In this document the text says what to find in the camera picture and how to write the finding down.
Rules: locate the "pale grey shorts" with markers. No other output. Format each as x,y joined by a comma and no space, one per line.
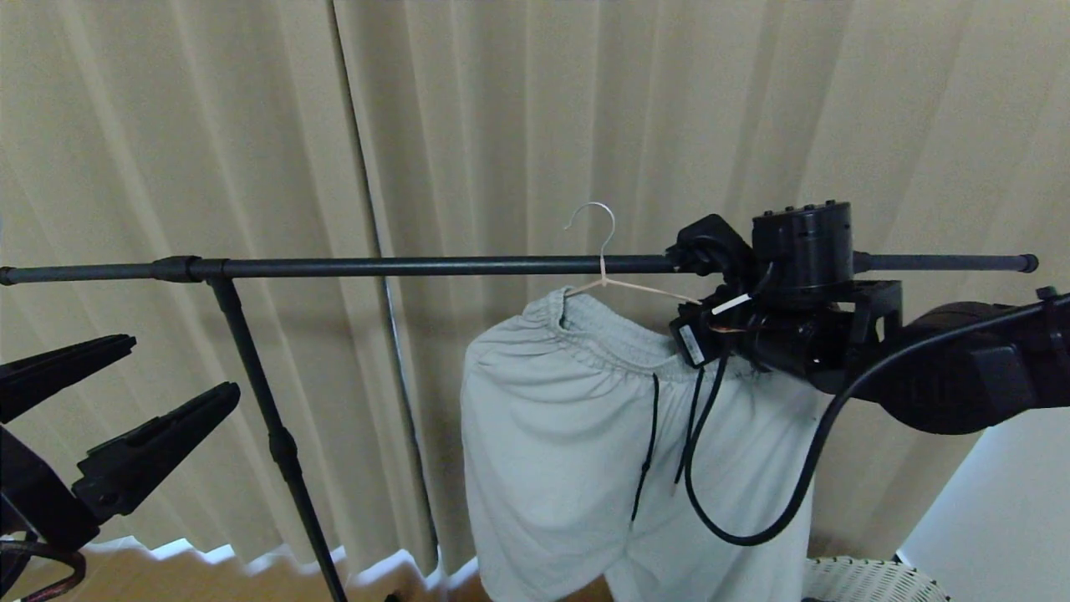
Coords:
552,435

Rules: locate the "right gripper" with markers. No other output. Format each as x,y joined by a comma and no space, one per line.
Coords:
752,339

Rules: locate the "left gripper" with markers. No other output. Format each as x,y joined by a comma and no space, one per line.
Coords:
33,502

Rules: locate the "beige curtain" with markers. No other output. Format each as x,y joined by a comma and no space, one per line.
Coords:
167,125

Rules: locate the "black clothes rack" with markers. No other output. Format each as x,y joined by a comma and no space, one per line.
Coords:
418,267

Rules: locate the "pink clothes hanger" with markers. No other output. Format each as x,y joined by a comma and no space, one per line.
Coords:
652,290

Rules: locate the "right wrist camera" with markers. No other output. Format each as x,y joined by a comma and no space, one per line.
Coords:
710,247

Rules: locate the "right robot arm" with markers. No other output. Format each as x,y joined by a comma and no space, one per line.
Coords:
945,376

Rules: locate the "white laundry basket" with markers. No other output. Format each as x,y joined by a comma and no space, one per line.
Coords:
869,584

